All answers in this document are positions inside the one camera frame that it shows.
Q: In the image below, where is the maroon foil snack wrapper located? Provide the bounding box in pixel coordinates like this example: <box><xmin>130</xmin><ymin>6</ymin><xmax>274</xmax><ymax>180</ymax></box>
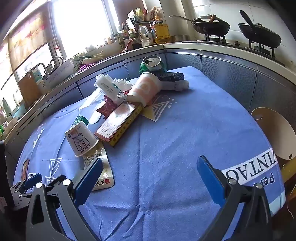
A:
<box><xmin>96</xmin><ymin>95</ymin><xmax>117</xmax><ymax>119</ymax></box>

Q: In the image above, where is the white printed yogurt cup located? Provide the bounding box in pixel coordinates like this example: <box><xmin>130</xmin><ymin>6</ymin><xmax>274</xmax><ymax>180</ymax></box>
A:
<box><xmin>65</xmin><ymin>121</ymin><xmax>99</xmax><ymax>157</ymax></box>

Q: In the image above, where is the pink white paper cup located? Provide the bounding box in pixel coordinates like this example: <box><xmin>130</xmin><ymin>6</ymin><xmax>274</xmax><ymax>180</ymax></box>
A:
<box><xmin>126</xmin><ymin>72</ymin><xmax>161</xmax><ymax>107</ymax></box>

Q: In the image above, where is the yellow cooking oil bottle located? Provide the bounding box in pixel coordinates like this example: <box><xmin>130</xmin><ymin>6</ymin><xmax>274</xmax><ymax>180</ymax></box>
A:
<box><xmin>152</xmin><ymin>16</ymin><xmax>171</xmax><ymax>44</ymax></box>

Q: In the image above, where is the blue printed tablecloth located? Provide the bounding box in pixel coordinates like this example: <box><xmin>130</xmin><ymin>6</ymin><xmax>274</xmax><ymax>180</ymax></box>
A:
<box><xmin>13</xmin><ymin>66</ymin><xmax>286</xmax><ymax>241</ymax></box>

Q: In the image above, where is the wooden cutting board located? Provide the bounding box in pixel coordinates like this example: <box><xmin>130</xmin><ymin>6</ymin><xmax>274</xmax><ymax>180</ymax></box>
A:
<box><xmin>18</xmin><ymin>71</ymin><xmax>42</xmax><ymax>109</ymax></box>

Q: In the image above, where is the green crushed beer can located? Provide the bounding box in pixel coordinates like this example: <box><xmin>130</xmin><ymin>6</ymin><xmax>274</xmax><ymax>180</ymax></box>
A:
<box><xmin>139</xmin><ymin>55</ymin><xmax>167</xmax><ymax>74</ymax></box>

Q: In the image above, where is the black frying pan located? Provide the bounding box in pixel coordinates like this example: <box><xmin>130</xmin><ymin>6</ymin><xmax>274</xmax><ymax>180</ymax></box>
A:
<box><xmin>238</xmin><ymin>10</ymin><xmax>281</xmax><ymax>48</ymax></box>

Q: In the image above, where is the white enamel basin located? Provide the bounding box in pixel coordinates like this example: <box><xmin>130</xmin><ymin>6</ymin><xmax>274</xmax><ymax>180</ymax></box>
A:
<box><xmin>43</xmin><ymin>59</ymin><xmax>74</xmax><ymax>89</ymax></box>

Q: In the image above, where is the chrome sink faucet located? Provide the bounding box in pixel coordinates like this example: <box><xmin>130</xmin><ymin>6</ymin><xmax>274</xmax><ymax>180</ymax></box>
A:
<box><xmin>28</xmin><ymin>56</ymin><xmax>64</xmax><ymax>77</ymax></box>

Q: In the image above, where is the white flat snack package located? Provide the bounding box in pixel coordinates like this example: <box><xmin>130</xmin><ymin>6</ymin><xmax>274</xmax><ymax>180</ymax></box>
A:
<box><xmin>82</xmin><ymin>141</ymin><xmax>115</xmax><ymax>191</ymax></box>

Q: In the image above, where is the white plastic jug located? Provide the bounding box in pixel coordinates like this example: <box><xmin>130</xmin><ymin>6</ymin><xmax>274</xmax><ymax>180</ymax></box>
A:
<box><xmin>138</xmin><ymin>25</ymin><xmax>154</xmax><ymax>47</ymax></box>

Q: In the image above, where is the dark blue milk carton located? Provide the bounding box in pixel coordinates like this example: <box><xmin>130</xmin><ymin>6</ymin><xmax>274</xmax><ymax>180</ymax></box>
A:
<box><xmin>158</xmin><ymin>72</ymin><xmax>189</xmax><ymax>91</ymax></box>

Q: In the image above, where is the black wok with spatula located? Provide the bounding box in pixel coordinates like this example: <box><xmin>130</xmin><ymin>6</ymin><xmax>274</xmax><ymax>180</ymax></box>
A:
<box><xmin>169</xmin><ymin>15</ymin><xmax>230</xmax><ymax>37</ymax></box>

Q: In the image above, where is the white plastic bag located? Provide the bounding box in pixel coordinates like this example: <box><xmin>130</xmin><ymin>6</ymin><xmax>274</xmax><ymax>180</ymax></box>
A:
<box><xmin>113</xmin><ymin>78</ymin><xmax>133</xmax><ymax>92</ymax></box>

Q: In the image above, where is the gas stove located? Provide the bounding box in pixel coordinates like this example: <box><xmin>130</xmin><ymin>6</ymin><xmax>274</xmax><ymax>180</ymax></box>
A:
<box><xmin>196</xmin><ymin>34</ymin><xmax>286</xmax><ymax>67</ymax></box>

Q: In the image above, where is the beige round trash bin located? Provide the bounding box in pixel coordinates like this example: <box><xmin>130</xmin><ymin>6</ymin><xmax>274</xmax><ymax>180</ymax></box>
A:
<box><xmin>251</xmin><ymin>107</ymin><xmax>295</xmax><ymax>160</ymax></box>

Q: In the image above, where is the white tissue packet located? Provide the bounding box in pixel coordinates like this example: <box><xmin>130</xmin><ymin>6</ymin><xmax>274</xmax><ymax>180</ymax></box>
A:
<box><xmin>95</xmin><ymin>74</ymin><xmax>126</xmax><ymax>105</ymax></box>

